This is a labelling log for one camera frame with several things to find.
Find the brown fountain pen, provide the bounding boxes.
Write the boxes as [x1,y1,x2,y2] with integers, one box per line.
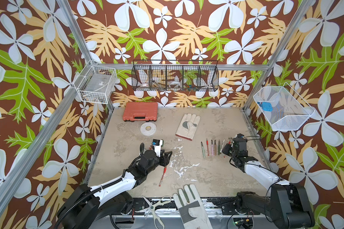
[214,140,217,156]

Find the pink fountain pen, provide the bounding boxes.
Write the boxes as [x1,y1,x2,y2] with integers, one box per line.
[211,140,215,156]

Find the light green pen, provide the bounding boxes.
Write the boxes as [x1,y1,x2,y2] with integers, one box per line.
[201,142,206,158]

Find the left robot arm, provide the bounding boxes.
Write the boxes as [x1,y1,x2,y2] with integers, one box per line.
[54,143,173,229]

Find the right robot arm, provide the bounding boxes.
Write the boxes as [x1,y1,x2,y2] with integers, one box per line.
[221,134,315,229]

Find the beige work glove far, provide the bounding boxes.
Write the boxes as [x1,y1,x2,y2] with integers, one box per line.
[175,113,201,141]

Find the beige work glove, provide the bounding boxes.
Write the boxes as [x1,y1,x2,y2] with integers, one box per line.
[173,184,213,229]
[175,113,201,141]

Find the red plastic tool case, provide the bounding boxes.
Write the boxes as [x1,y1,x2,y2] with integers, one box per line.
[122,102,158,122]

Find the blue object in basket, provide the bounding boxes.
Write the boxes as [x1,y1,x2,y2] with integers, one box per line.
[260,102,273,112]

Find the white mesh basket right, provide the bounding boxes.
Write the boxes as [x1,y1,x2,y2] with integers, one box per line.
[253,83,315,132]

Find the beige work glove near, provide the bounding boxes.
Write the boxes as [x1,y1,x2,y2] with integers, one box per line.
[173,184,213,229]

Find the white tape roll in basket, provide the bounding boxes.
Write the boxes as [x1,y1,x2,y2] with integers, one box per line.
[169,81,182,88]

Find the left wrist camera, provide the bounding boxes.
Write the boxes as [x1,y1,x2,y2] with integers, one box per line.
[152,139,163,157]

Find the white handled scissors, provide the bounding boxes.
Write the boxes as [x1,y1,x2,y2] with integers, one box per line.
[136,196,172,229]

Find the black wire basket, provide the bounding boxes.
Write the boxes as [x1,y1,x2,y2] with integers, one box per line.
[131,60,219,92]

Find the white wire basket left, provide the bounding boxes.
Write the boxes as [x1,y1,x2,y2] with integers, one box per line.
[75,64,118,104]

